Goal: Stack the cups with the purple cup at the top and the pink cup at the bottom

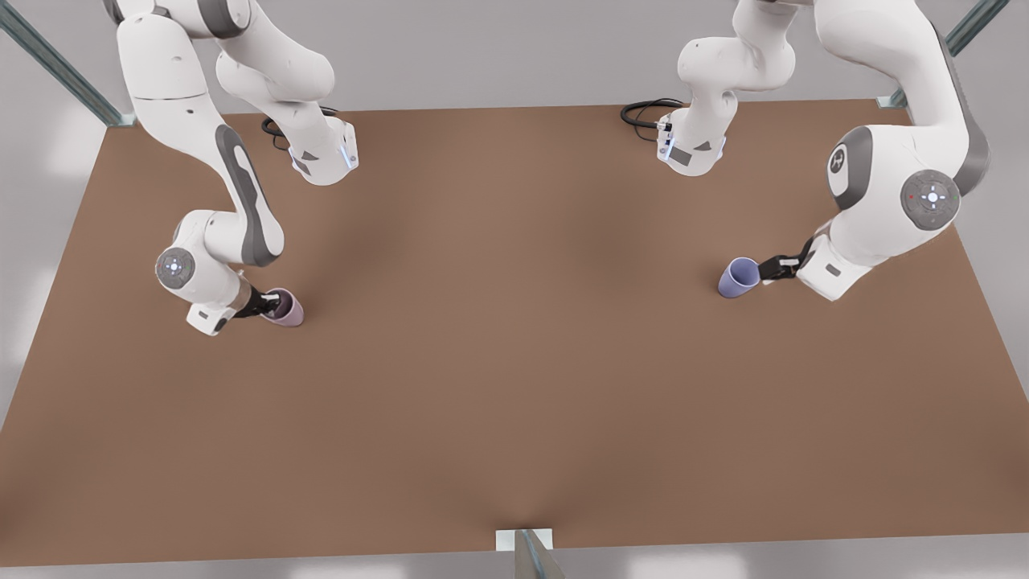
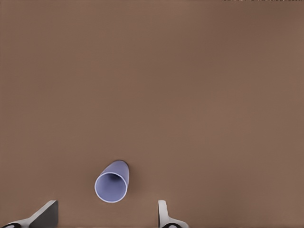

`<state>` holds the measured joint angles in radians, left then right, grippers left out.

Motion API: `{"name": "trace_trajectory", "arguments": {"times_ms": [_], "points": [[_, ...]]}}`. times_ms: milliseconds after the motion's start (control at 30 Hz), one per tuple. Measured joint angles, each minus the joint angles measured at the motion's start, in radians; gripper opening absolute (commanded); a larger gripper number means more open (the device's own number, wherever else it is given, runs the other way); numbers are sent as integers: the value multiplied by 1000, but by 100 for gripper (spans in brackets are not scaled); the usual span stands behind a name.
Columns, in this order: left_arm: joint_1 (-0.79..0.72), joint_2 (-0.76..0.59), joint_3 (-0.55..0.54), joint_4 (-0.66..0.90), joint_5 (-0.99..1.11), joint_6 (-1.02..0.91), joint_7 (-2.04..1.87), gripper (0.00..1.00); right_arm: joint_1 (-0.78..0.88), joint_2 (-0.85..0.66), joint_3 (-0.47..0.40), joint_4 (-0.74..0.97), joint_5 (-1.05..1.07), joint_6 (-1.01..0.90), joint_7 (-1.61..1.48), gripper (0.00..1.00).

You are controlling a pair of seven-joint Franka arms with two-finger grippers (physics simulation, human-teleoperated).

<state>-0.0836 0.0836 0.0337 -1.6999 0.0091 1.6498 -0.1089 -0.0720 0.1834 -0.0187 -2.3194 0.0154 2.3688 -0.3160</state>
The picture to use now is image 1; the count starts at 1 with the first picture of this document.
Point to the purple cup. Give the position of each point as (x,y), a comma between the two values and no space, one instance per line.
(735,278)

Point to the silver frame post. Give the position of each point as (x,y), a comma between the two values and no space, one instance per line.
(530,555)
(56,64)
(957,40)

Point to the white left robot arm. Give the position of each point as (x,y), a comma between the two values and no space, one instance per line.
(884,201)

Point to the pink cup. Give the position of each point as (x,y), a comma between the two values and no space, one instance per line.
(288,310)

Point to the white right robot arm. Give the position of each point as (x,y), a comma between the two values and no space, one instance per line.
(241,201)

